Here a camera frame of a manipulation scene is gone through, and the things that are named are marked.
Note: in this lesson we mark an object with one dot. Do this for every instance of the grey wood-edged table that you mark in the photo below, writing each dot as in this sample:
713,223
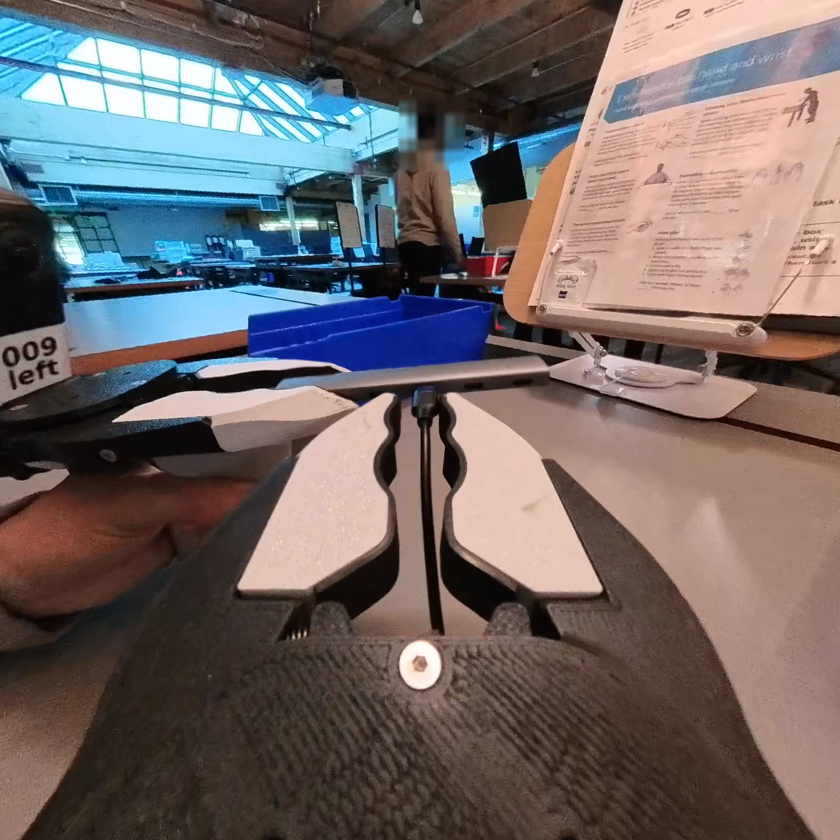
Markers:
459,281
164,321

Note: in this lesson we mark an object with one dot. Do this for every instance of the person's left hand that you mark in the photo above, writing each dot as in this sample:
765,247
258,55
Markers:
98,544

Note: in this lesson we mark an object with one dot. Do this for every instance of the grey desk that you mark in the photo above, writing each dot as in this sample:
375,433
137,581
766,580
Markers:
656,492

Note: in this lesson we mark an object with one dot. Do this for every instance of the wooden document stand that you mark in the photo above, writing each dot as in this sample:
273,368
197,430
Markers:
689,197

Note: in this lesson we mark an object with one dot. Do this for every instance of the black computer monitor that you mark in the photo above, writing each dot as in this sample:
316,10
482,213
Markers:
499,174

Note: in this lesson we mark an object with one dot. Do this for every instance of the blue plastic bin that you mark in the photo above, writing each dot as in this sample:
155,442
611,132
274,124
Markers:
394,341

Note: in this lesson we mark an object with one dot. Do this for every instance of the brown cardboard box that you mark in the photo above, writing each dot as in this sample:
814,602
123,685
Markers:
508,226

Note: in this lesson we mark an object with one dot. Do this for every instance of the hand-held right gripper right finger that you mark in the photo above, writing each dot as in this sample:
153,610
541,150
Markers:
518,512

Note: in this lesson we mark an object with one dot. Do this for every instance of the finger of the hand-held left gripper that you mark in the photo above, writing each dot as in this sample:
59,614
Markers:
262,367
262,413

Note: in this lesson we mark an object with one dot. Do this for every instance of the red plastic bin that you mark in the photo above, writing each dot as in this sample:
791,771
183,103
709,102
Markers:
489,266

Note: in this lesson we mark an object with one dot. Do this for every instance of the grey USB hub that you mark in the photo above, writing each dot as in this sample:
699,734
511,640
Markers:
394,377

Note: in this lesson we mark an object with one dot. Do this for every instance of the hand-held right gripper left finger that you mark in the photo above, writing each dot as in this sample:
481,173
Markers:
328,512

